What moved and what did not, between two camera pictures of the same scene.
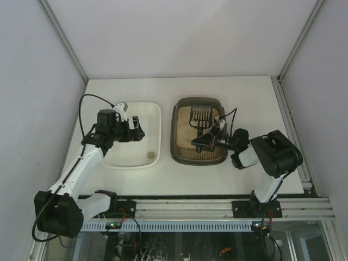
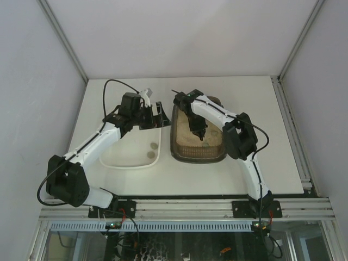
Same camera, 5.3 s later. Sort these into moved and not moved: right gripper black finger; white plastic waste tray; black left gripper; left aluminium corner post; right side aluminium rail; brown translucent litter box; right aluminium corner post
Moved: right gripper black finger; black left gripper
Not moved: right aluminium corner post; white plastic waste tray; right side aluminium rail; left aluminium corner post; brown translucent litter box
